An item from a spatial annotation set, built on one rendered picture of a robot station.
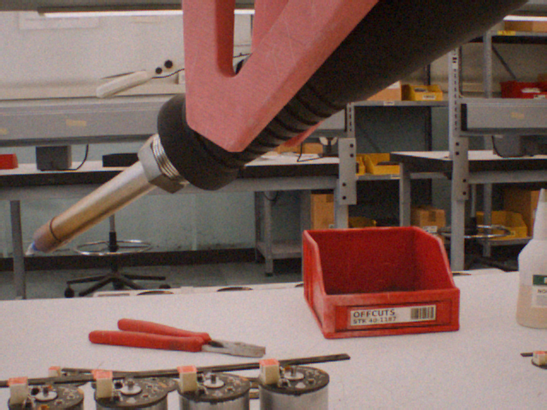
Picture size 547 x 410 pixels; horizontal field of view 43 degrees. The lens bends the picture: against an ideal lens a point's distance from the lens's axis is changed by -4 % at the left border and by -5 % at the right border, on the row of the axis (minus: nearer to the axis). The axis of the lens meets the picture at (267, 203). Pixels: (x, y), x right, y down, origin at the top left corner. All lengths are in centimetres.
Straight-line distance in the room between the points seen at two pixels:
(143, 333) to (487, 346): 23
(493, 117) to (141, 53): 254
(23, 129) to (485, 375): 217
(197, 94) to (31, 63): 451
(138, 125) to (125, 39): 220
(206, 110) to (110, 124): 230
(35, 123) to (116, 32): 221
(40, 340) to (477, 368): 30
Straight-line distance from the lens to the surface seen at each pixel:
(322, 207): 429
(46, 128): 247
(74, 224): 20
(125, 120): 245
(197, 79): 15
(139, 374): 26
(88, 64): 461
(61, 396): 25
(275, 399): 24
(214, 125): 15
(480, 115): 272
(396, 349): 48
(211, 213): 462
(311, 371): 26
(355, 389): 41
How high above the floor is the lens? 90
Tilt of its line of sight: 6 degrees down
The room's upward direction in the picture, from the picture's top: 1 degrees counter-clockwise
